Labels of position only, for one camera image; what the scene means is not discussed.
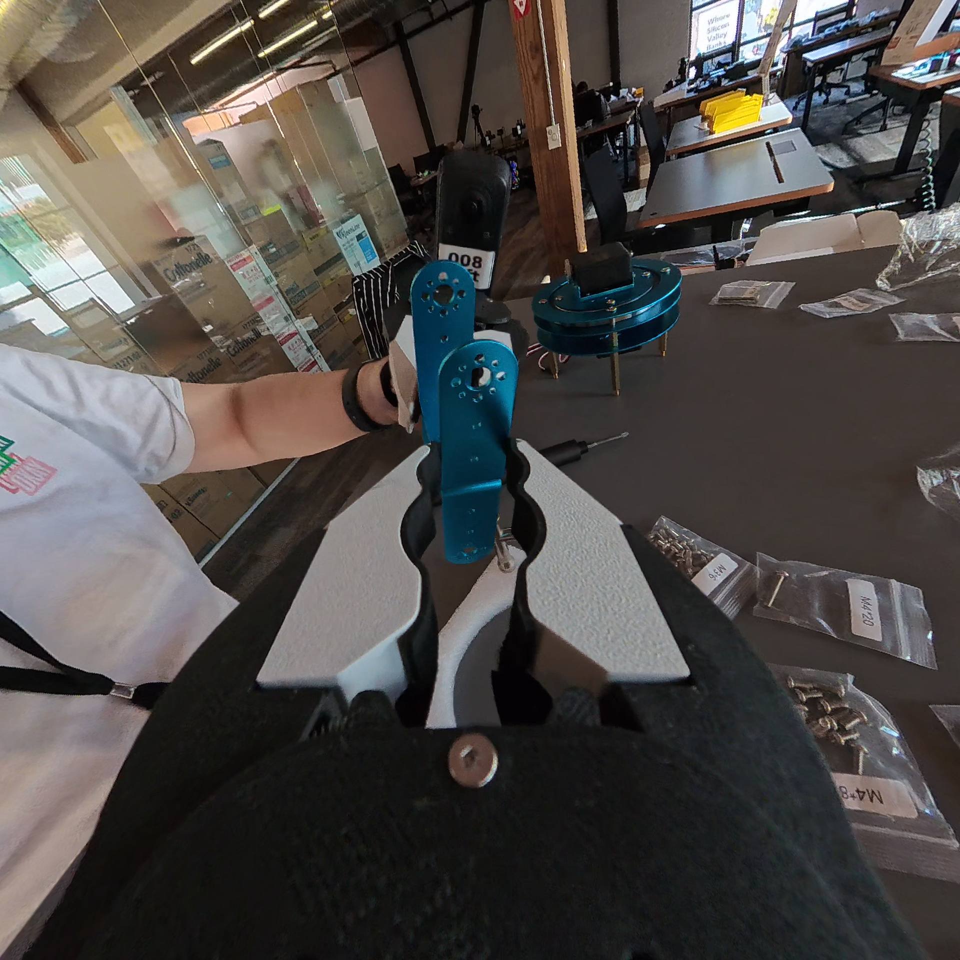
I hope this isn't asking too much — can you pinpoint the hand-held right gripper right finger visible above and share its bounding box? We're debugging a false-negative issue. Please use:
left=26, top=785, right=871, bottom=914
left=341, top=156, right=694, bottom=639
left=516, top=440, right=691, bottom=687

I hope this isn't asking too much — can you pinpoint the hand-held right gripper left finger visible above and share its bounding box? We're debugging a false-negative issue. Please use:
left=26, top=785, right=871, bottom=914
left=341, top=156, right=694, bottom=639
left=256, top=443, right=441, bottom=702

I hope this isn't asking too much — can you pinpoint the blue metal bracket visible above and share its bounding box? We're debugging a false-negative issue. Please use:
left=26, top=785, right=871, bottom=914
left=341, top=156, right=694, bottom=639
left=408, top=259, right=521, bottom=565

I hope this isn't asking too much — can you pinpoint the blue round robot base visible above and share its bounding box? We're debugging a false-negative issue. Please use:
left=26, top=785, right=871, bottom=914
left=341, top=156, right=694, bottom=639
left=532, top=241, right=686, bottom=397

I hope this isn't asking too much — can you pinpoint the person's left forearm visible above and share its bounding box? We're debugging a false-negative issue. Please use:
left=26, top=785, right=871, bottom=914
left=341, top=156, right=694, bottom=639
left=181, top=366, right=354, bottom=476

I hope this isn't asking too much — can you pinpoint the grey office desk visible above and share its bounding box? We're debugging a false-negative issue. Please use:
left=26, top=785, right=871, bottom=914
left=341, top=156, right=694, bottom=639
left=638, top=127, right=836, bottom=230
left=664, top=93, right=794, bottom=159

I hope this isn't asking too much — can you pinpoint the wood edged office desk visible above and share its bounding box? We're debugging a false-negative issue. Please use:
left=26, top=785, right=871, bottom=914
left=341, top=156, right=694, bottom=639
left=871, top=65, right=960, bottom=185

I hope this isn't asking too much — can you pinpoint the person's left hand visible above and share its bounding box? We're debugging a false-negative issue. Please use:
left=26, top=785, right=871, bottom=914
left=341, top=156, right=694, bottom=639
left=359, top=358, right=410, bottom=431

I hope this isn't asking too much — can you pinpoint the black wristband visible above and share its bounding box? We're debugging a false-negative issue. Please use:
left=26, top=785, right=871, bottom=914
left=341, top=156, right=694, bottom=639
left=341, top=362, right=392, bottom=435

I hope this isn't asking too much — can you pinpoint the black white striped cloth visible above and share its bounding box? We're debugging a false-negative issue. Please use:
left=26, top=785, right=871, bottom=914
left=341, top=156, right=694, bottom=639
left=354, top=251, right=429, bottom=362

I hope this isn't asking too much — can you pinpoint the zip bag of many screws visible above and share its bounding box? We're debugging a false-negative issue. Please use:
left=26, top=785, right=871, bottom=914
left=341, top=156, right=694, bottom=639
left=648, top=516, right=760, bottom=622

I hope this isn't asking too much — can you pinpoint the black screwdriver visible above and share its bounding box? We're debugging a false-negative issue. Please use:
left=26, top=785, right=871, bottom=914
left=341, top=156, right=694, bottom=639
left=537, top=432, right=632, bottom=469

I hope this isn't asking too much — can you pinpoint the black office chair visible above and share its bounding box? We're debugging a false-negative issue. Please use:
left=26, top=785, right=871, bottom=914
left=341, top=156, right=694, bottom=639
left=583, top=146, right=654, bottom=252

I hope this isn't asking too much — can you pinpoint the stack of cardboard boxes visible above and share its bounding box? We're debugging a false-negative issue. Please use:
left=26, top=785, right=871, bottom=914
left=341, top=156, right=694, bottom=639
left=147, top=79, right=410, bottom=564

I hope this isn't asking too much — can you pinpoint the zip bag with long bolt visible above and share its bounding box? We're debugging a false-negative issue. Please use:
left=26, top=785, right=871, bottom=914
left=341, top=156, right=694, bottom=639
left=752, top=553, right=940, bottom=671

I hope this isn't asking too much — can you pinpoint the ceiling light tube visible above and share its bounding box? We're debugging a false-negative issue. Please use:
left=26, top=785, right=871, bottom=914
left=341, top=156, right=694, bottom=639
left=259, top=20, right=322, bottom=58
left=189, top=20, right=256, bottom=65

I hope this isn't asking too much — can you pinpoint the flat clear zip bag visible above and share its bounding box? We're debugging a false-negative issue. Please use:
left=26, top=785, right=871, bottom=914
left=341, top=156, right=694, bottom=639
left=799, top=289, right=906, bottom=320
left=888, top=312, right=960, bottom=344
left=709, top=280, right=797, bottom=310

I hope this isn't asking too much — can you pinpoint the row of yellow bins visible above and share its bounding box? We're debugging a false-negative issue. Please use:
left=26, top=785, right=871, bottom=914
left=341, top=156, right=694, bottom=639
left=699, top=90, right=766, bottom=135

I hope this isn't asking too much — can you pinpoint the person's white shirt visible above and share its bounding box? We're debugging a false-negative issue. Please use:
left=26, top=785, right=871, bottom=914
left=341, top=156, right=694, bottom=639
left=0, top=346, right=242, bottom=960

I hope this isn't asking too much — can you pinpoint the zip bag of short bolts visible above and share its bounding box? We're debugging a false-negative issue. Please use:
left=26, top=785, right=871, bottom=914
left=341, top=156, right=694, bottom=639
left=770, top=663, right=960, bottom=885

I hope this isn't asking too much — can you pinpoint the window sign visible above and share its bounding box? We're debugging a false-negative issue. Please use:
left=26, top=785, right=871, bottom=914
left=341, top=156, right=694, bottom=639
left=691, top=0, right=744, bottom=58

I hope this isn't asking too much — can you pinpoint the white cardboard box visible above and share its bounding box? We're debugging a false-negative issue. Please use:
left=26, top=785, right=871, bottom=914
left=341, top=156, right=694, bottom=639
left=747, top=211, right=905, bottom=267

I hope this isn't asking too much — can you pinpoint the crumpled clear plastic wrap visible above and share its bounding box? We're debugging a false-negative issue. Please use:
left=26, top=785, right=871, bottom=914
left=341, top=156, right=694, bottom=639
left=917, top=447, right=960, bottom=524
left=877, top=204, right=960, bottom=294

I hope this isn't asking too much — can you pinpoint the wooden post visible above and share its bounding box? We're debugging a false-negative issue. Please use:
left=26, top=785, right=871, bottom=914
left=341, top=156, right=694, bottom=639
left=513, top=0, right=590, bottom=256

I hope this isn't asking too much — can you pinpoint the black lanyard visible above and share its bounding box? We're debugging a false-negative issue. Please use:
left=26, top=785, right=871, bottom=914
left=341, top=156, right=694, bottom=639
left=0, top=612, right=171, bottom=710

